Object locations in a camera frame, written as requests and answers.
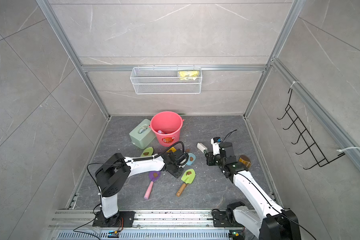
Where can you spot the white wire wall basket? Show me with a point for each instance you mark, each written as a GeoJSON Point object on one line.
{"type": "Point", "coordinates": [164, 80]}

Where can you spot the green trowel near tissue box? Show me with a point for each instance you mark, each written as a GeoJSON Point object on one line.
{"type": "Point", "coordinates": [148, 152]}

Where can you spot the purple trowel pink handle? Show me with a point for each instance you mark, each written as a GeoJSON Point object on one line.
{"type": "Point", "coordinates": [154, 176]}

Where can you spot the black wall hook rack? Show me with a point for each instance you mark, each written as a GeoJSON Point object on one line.
{"type": "Point", "coordinates": [305, 136]}

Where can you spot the pink plastic bucket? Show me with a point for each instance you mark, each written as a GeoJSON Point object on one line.
{"type": "Point", "coordinates": [169, 122]}

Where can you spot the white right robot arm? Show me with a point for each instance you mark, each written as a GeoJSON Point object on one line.
{"type": "Point", "coordinates": [252, 192]}

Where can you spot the blue toy trowel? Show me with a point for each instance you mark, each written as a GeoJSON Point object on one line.
{"type": "Point", "coordinates": [191, 159]}

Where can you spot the green trowel wooden handle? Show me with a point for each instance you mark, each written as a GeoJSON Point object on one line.
{"type": "Point", "coordinates": [187, 178]}

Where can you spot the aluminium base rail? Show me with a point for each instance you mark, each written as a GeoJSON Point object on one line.
{"type": "Point", "coordinates": [151, 225]}

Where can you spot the yellow sponge in basket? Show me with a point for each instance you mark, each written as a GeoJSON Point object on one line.
{"type": "Point", "coordinates": [188, 75]}

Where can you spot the mint green tissue box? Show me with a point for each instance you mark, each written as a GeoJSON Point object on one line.
{"type": "Point", "coordinates": [142, 135]}

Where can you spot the white cleaning brush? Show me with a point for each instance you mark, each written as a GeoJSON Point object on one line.
{"type": "Point", "coordinates": [202, 148]}

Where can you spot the yellow toy trowel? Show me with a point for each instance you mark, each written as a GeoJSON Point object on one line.
{"type": "Point", "coordinates": [171, 150]}

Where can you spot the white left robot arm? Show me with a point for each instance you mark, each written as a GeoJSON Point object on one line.
{"type": "Point", "coordinates": [110, 177]}

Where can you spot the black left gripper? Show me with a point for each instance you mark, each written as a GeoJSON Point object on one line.
{"type": "Point", "coordinates": [180, 173]}

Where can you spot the plaid brown cloth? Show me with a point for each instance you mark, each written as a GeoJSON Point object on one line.
{"type": "Point", "coordinates": [245, 161]}

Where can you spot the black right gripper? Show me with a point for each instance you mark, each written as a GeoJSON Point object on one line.
{"type": "Point", "coordinates": [210, 157]}

